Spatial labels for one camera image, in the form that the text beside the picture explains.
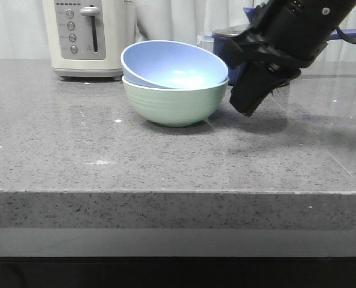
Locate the green bowl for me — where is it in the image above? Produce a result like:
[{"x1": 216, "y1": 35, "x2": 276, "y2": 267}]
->
[{"x1": 122, "y1": 78, "x2": 228, "y2": 127}]

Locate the cream toaster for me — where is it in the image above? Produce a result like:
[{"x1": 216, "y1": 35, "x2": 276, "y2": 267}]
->
[{"x1": 43, "y1": 0, "x2": 136, "y2": 78}]

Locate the white curtain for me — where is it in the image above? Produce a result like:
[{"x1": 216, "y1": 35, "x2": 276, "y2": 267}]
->
[{"x1": 0, "y1": 0, "x2": 356, "y2": 63}]

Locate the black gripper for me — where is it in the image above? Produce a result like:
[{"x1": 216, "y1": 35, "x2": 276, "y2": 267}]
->
[{"x1": 219, "y1": 26, "x2": 328, "y2": 117}]

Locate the dark blue saucepan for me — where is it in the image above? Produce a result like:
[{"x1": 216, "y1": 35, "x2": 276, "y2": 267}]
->
[{"x1": 212, "y1": 23, "x2": 356, "y2": 86}]

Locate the clear plastic food container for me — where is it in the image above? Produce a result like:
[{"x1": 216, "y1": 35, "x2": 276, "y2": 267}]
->
[{"x1": 197, "y1": 31, "x2": 214, "y2": 53}]

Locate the blue bowl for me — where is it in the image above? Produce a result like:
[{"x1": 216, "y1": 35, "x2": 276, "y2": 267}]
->
[{"x1": 121, "y1": 40, "x2": 228, "y2": 89}]

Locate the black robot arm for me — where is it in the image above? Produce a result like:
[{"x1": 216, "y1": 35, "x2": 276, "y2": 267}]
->
[{"x1": 219, "y1": 0, "x2": 356, "y2": 116}]

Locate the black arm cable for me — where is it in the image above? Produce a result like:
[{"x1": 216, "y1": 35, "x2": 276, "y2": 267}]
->
[{"x1": 333, "y1": 26, "x2": 356, "y2": 46}]

